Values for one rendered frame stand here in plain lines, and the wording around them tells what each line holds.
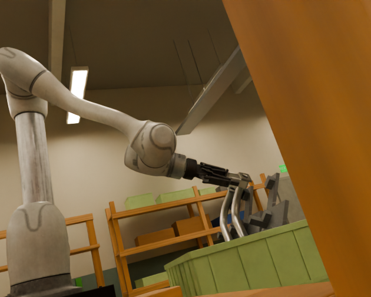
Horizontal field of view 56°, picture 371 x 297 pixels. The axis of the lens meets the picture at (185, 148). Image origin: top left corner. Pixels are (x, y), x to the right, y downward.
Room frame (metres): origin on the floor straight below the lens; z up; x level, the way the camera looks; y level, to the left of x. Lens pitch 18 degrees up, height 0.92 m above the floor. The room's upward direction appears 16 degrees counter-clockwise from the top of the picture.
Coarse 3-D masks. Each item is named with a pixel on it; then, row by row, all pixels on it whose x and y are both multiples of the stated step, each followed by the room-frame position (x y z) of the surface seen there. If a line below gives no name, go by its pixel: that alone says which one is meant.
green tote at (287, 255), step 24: (240, 240) 0.92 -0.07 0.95; (264, 240) 0.94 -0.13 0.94; (288, 240) 0.96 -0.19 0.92; (312, 240) 0.98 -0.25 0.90; (168, 264) 1.31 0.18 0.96; (192, 264) 0.90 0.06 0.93; (216, 264) 0.91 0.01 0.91; (240, 264) 0.92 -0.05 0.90; (264, 264) 0.94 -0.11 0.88; (288, 264) 0.95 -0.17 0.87; (312, 264) 0.97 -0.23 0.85; (192, 288) 0.98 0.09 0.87; (216, 288) 0.90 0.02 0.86; (240, 288) 0.92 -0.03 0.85
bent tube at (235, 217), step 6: (240, 174) 1.25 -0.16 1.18; (246, 174) 1.26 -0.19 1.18; (246, 180) 1.23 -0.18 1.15; (240, 192) 1.27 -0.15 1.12; (234, 198) 1.29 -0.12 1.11; (240, 198) 1.29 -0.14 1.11; (234, 204) 1.29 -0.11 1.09; (234, 210) 1.28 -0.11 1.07; (234, 216) 1.27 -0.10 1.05; (234, 222) 1.25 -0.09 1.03; (240, 222) 1.24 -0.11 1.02; (240, 228) 1.20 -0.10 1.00; (240, 234) 1.18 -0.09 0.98; (246, 234) 1.17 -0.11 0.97
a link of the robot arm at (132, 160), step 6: (126, 150) 1.10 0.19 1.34; (132, 150) 1.09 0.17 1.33; (126, 156) 1.10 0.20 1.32; (132, 156) 1.09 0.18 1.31; (138, 156) 1.08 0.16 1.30; (126, 162) 1.11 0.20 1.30; (132, 162) 1.10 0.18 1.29; (138, 162) 1.09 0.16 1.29; (168, 162) 1.13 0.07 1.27; (132, 168) 1.13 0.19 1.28; (138, 168) 1.12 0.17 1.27; (144, 168) 1.10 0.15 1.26; (150, 168) 1.09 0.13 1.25; (156, 168) 1.09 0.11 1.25; (162, 168) 1.11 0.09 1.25; (168, 168) 1.14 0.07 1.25; (150, 174) 1.16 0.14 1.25; (156, 174) 1.15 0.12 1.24; (162, 174) 1.16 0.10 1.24
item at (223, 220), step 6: (228, 186) 1.42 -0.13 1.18; (234, 186) 1.44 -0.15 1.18; (228, 192) 1.42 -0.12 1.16; (234, 192) 1.40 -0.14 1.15; (228, 198) 1.43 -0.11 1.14; (228, 204) 1.45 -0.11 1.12; (222, 210) 1.46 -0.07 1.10; (222, 216) 1.45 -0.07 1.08; (222, 222) 1.44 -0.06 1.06; (222, 228) 1.42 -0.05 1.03; (228, 234) 1.37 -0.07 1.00; (228, 240) 1.34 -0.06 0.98
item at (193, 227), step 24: (192, 192) 5.99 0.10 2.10; (216, 192) 6.16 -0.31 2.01; (120, 216) 5.34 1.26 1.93; (192, 216) 6.37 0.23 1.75; (240, 216) 6.35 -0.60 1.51; (120, 240) 5.35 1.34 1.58; (144, 240) 5.61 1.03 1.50; (168, 240) 5.63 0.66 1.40; (120, 264) 5.74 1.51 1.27; (144, 288) 5.40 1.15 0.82
